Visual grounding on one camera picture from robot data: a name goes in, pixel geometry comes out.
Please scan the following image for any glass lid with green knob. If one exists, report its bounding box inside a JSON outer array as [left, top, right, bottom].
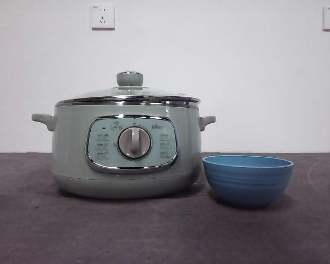
[[56, 71, 200, 107]]

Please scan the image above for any pale green electric steamer pot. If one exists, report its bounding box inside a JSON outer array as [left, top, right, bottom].
[[31, 103, 217, 199]]

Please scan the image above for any blue ribbed bowl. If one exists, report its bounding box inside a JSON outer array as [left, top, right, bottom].
[[202, 155, 294, 209]]

